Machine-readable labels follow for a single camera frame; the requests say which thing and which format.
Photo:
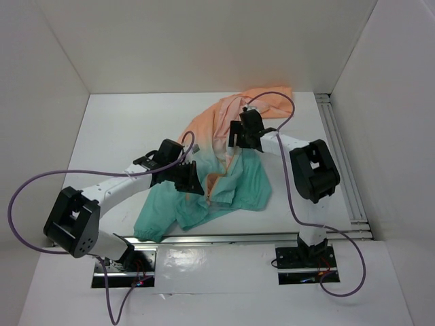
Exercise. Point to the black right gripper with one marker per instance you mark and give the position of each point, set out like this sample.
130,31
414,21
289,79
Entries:
236,128

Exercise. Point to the aluminium side rail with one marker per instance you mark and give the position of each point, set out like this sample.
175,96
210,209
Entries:
360,227

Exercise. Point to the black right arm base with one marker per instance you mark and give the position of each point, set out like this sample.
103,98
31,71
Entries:
293,269

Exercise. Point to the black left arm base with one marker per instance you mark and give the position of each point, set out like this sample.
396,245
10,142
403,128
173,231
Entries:
140,272

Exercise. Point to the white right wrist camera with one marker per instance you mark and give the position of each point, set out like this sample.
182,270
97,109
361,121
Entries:
247,108

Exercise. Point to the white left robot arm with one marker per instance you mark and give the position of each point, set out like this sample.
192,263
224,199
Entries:
73,223

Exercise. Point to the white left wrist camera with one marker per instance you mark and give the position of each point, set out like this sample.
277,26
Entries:
195,148

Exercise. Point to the teal and orange jacket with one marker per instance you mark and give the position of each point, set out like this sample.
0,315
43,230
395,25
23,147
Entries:
232,179

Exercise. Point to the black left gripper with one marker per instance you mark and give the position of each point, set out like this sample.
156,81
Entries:
191,182

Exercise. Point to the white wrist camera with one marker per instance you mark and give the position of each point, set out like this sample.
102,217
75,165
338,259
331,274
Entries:
195,148
247,108

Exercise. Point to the aluminium front rail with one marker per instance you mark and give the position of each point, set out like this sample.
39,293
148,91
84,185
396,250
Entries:
218,239

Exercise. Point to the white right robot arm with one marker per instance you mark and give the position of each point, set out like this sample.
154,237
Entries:
311,176

